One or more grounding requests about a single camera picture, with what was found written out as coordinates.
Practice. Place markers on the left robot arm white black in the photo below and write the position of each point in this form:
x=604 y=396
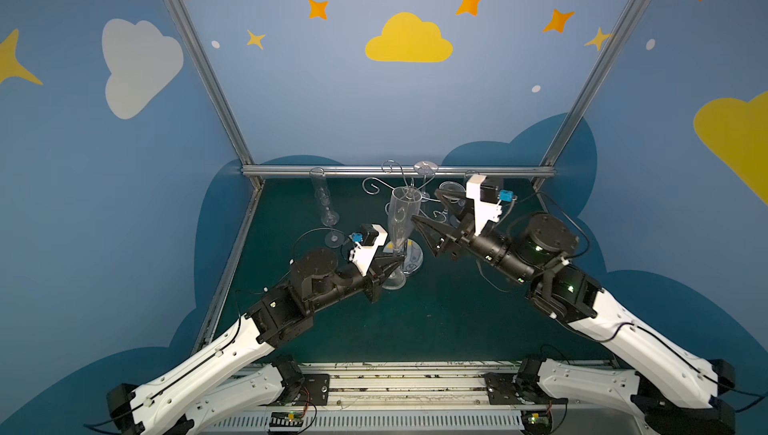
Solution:
x=200 y=391

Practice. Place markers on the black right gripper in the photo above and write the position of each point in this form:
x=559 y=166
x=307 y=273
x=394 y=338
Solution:
x=459 y=240

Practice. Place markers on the clear flute glass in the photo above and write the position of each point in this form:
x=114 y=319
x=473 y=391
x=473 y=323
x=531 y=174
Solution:
x=427 y=170
x=334 y=238
x=328 y=216

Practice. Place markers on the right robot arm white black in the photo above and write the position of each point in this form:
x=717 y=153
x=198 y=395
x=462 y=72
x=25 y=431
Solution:
x=665 y=387

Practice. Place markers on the aluminium back frame rail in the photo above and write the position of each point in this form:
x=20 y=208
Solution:
x=393 y=170

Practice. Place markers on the clear wine glass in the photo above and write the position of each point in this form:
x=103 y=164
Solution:
x=453 y=198
x=405 y=202

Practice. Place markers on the aluminium corner post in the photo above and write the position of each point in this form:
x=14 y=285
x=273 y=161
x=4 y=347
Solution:
x=201 y=62
x=622 y=31

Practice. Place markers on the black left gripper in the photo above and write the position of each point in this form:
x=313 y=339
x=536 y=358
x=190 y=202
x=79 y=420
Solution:
x=372 y=282

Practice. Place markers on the aluminium left corner post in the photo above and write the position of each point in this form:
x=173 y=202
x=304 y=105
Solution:
x=201 y=62

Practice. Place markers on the aluminium left floor rail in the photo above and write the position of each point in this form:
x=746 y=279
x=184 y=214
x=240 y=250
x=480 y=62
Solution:
x=213 y=315

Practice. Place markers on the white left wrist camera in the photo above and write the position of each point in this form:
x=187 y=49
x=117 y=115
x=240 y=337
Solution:
x=366 y=241

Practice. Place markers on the chrome wine glass rack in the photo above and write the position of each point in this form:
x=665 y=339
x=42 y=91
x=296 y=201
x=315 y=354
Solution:
x=372 y=186

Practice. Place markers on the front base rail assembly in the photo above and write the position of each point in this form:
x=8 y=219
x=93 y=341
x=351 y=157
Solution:
x=450 y=397

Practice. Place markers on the aluminium right corner post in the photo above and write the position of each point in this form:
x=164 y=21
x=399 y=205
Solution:
x=622 y=31

